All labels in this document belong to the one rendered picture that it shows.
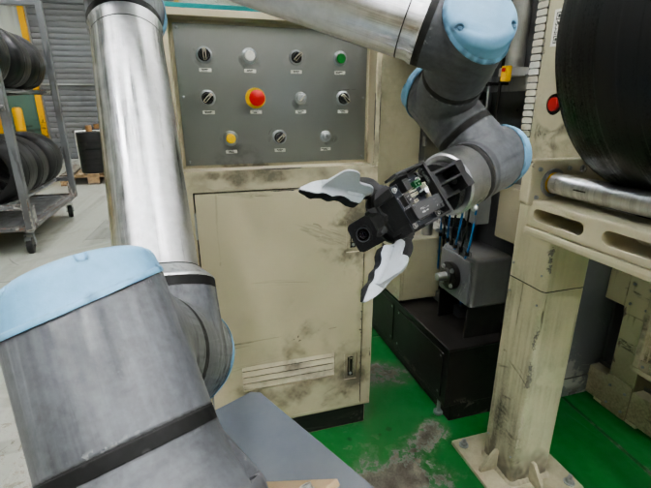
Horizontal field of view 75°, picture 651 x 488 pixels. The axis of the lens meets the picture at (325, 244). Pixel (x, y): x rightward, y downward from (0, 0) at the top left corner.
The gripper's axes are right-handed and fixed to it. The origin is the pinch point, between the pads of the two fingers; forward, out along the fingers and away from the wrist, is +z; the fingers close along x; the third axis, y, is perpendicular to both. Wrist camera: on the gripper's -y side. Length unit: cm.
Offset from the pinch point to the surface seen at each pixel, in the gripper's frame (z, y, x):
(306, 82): -46, -42, -45
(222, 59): -27, -44, -57
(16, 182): 19, -287, -162
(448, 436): -55, -82, 69
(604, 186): -58, 1, 13
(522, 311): -65, -36, 36
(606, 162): -54, 5, 9
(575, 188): -59, -4, 12
